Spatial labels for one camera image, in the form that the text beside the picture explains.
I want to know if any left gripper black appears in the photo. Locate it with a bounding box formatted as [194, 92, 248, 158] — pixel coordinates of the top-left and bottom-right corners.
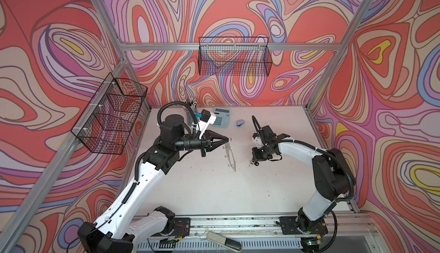
[172, 131, 228, 160]

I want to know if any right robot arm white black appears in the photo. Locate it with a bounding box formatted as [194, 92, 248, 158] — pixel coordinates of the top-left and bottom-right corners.
[252, 116, 356, 233]

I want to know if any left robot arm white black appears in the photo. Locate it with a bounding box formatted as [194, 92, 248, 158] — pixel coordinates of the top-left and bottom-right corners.
[77, 101, 229, 253]

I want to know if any teal calculator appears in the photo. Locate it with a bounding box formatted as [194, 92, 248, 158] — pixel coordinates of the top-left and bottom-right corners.
[213, 107, 231, 128]

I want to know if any small blue stapler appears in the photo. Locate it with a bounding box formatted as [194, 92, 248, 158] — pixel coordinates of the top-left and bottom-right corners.
[236, 120, 245, 127]

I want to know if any pencil cup with pencils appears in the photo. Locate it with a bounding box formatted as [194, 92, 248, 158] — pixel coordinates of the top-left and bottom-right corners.
[184, 98, 198, 127]

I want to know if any grey foot pedal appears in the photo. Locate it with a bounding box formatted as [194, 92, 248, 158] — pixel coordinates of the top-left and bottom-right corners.
[206, 231, 242, 253]

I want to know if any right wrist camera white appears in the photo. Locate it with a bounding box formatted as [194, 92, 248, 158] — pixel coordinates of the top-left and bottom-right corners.
[253, 133, 264, 148]

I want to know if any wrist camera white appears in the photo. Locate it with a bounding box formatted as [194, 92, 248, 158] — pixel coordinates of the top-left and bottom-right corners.
[196, 109, 217, 139]
[253, 133, 264, 148]

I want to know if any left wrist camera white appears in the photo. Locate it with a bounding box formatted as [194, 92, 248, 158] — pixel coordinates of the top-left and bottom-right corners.
[196, 109, 217, 139]

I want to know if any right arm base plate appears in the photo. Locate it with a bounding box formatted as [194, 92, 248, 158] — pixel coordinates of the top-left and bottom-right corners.
[275, 216, 328, 236]

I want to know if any black wire basket back wall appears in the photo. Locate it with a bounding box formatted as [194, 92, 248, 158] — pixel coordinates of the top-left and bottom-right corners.
[198, 35, 273, 77]

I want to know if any black wire basket wall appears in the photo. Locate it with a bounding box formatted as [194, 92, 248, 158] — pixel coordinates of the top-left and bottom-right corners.
[198, 35, 273, 77]
[71, 73, 148, 155]

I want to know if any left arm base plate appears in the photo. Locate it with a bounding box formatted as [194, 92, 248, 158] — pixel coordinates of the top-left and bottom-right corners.
[152, 217, 191, 238]

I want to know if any black wire basket left wall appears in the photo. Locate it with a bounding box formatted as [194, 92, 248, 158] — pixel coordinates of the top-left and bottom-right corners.
[71, 73, 148, 155]

